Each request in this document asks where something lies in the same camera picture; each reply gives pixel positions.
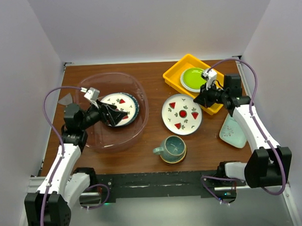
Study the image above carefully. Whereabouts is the clear plastic bin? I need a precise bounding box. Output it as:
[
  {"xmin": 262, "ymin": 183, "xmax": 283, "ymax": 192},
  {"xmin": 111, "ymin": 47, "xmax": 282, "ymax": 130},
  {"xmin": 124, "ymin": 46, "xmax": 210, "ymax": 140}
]
[{"xmin": 78, "ymin": 72, "xmax": 149, "ymax": 153}]

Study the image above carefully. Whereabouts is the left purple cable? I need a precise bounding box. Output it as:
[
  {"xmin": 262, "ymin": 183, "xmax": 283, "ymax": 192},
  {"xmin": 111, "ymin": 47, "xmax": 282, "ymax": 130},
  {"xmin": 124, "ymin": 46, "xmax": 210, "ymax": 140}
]
[{"xmin": 33, "ymin": 85, "xmax": 90, "ymax": 226}]

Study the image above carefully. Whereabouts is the teal glazed mug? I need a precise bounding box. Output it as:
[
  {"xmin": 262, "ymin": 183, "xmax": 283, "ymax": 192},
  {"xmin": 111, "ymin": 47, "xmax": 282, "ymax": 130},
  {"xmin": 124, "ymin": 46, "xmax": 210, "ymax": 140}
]
[{"xmin": 153, "ymin": 135, "xmax": 186, "ymax": 160}]

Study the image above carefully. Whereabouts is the pale blue rimmed plate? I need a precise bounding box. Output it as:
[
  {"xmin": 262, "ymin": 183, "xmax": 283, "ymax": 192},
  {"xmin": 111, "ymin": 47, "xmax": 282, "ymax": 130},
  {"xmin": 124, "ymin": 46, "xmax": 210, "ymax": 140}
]
[{"xmin": 180, "ymin": 71, "xmax": 200, "ymax": 93}]

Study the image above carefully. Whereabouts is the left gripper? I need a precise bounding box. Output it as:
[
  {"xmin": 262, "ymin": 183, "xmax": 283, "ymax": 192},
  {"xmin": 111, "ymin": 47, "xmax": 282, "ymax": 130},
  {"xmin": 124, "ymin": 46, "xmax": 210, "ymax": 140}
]
[{"xmin": 78, "ymin": 98, "xmax": 127, "ymax": 131}]

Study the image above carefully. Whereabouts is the purple cable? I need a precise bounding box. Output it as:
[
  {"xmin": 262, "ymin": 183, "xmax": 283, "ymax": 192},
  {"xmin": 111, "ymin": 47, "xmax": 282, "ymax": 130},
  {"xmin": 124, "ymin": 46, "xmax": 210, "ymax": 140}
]
[
  {"xmin": 195, "ymin": 56, "xmax": 288, "ymax": 207},
  {"xmin": 33, "ymin": 85, "xmax": 90, "ymax": 226}
]

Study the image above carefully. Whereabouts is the green rimmed lettered plate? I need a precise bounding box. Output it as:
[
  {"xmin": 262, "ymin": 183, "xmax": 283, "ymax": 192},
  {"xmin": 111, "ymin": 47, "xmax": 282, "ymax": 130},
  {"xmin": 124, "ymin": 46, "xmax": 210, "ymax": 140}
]
[{"xmin": 119, "ymin": 92, "xmax": 140, "ymax": 126}]

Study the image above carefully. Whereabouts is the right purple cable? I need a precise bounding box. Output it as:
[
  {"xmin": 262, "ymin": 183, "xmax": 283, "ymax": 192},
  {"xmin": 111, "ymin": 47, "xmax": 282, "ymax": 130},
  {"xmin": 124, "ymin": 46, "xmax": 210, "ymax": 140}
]
[{"xmin": 195, "ymin": 56, "xmax": 288, "ymax": 207}]

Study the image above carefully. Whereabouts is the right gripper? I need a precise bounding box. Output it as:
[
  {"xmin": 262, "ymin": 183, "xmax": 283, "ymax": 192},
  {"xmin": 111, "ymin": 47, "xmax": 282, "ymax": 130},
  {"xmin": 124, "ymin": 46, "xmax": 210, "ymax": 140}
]
[{"xmin": 193, "ymin": 80, "xmax": 229, "ymax": 109}]

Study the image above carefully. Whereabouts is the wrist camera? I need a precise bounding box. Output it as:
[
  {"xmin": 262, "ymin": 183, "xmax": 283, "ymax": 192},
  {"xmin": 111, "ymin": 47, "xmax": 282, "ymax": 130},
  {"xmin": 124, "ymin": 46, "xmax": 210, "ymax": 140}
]
[
  {"xmin": 201, "ymin": 69, "xmax": 217, "ymax": 90},
  {"xmin": 80, "ymin": 87, "xmax": 100, "ymax": 106}
]

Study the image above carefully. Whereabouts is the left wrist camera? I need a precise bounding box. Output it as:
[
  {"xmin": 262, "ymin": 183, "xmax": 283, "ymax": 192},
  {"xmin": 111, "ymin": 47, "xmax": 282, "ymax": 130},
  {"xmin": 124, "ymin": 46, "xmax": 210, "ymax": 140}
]
[{"xmin": 80, "ymin": 87, "xmax": 100, "ymax": 106}]

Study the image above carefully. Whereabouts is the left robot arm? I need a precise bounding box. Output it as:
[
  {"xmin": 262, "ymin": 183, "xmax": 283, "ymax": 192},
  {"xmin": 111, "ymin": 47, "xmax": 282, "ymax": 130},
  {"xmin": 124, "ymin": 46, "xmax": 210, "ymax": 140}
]
[{"xmin": 24, "ymin": 101, "xmax": 127, "ymax": 226}]

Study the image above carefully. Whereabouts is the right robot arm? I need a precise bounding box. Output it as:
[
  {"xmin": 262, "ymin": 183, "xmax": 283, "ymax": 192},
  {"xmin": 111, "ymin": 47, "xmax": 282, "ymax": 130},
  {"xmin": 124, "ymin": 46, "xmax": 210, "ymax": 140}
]
[{"xmin": 194, "ymin": 73, "xmax": 292, "ymax": 188}]

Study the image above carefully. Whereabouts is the lime green plate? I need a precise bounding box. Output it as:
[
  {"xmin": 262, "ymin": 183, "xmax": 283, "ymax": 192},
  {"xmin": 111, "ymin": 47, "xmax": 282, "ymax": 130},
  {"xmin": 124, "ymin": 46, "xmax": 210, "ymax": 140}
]
[{"xmin": 183, "ymin": 67, "xmax": 206, "ymax": 90}]

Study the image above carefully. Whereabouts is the grey triangular marker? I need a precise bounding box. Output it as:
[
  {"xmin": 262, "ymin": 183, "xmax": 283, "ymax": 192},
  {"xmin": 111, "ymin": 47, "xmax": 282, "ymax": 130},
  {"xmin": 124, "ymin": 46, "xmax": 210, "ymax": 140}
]
[{"xmin": 58, "ymin": 93, "xmax": 73, "ymax": 106}]

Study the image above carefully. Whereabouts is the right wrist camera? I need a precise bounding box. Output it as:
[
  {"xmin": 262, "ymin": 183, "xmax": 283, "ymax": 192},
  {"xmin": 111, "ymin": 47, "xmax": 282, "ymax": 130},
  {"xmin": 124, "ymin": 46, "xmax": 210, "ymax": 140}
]
[{"xmin": 201, "ymin": 69, "xmax": 217, "ymax": 90}]

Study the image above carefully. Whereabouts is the aluminium frame rail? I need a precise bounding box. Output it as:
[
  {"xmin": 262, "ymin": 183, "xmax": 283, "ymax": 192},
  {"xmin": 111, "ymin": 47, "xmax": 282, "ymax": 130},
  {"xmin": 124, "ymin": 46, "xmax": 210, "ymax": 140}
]
[{"xmin": 18, "ymin": 176, "xmax": 45, "ymax": 226}]

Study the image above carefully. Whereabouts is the pale green rectangular dish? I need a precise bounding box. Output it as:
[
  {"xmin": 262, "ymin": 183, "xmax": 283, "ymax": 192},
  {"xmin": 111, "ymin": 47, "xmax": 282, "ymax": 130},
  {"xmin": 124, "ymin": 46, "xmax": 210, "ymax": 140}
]
[{"xmin": 219, "ymin": 114, "xmax": 247, "ymax": 149}]

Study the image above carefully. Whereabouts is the yellow plastic tray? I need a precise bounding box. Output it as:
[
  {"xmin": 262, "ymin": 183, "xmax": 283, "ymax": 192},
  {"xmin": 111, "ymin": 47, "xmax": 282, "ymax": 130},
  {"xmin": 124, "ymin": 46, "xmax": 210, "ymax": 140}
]
[{"xmin": 162, "ymin": 54, "xmax": 224, "ymax": 116}]

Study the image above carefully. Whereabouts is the watermelon pattern plate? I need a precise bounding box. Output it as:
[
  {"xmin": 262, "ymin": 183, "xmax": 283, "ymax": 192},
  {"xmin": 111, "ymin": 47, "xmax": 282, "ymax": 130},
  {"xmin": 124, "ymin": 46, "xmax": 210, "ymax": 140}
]
[
  {"xmin": 161, "ymin": 94, "xmax": 203, "ymax": 136},
  {"xmin": 101, "ymin": 92, "xmax": 139, "ymax": 126}
]

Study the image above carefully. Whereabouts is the yellow rimmed dark bowl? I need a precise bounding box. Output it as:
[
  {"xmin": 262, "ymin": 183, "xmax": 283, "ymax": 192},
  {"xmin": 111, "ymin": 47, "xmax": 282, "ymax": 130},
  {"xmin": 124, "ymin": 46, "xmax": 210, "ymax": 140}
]
[{"xmin": 160, "ymin": 151, "xmax": 187, "ymax": 165}]

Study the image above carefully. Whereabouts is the blue floral plate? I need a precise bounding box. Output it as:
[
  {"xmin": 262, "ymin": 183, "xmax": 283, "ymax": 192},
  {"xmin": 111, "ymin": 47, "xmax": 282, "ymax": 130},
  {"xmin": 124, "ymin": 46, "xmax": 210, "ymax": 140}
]
[{"xmin": 120, "ymin": 91, "xmax": 141, "ymax": 127}]

